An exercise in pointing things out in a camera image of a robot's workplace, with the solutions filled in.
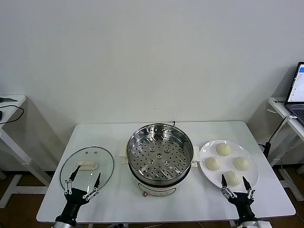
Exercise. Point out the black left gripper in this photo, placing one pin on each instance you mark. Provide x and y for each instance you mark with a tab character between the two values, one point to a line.
73	198

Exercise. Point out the white steamed baozi bun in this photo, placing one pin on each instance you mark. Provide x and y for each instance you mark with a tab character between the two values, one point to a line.
213	163
241	163
232	179
222	149

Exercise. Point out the open grey laptop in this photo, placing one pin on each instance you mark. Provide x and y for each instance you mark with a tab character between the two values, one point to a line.
295	107

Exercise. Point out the perforated steel steamer basket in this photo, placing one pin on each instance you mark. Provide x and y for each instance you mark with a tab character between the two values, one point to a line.
142	147

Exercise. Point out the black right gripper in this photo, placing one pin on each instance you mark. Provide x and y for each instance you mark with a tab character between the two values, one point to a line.
242	202

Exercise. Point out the white side table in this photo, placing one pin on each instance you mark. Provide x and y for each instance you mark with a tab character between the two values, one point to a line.
14	104
278	105

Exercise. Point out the white round plate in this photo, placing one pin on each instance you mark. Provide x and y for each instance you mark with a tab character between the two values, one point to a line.
228	164

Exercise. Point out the black printed label sticker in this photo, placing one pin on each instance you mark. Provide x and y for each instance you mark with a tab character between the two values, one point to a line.
279	101

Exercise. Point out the black hand tool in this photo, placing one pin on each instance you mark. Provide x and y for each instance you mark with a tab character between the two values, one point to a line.
8	99

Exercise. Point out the white electric cooker base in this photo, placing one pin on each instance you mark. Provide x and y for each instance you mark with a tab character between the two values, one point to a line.
156	190

